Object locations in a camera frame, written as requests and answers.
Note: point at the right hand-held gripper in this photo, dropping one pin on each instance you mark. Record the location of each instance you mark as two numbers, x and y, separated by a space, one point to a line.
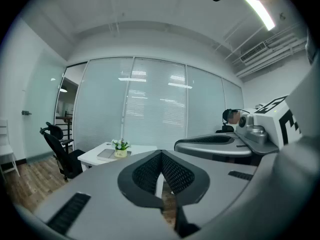
265 120

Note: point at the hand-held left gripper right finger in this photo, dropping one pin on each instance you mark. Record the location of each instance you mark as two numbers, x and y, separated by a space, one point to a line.
220 191

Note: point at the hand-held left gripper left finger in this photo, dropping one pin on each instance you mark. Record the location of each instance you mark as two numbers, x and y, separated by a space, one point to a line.
100 209

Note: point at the grey tray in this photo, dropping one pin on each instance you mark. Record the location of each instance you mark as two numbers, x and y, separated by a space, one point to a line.
106 155

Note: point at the blue white flower bouquet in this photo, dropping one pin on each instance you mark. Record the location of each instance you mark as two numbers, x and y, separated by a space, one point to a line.
120 154

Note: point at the black backpack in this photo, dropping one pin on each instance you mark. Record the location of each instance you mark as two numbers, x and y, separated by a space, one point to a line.
225 129

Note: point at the white table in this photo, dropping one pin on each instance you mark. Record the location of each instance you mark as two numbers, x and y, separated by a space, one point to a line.
87 159

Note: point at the black office chair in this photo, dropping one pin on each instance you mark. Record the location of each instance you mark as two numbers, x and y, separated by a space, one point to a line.
60 154

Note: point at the glass partition with blinds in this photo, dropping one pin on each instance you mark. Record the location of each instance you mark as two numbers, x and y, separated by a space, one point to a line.
155 104

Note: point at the dark metal shelf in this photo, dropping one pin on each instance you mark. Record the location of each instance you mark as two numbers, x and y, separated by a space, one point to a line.
63 129

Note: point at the ceiling air vent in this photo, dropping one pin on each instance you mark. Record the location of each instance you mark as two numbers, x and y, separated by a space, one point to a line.
252 51

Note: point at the white chair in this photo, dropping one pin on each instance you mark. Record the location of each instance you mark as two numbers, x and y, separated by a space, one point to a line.
6 150

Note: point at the white ceiling pipes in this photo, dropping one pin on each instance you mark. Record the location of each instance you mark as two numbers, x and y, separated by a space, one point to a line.
280 51

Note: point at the frosted glass door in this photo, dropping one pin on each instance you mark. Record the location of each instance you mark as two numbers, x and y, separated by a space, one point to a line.
42 109

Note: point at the round pendant lamp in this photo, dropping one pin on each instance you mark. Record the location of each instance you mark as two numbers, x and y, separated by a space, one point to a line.
63 89

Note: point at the ceiling tube light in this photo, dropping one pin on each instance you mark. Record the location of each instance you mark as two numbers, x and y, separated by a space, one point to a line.
260 10

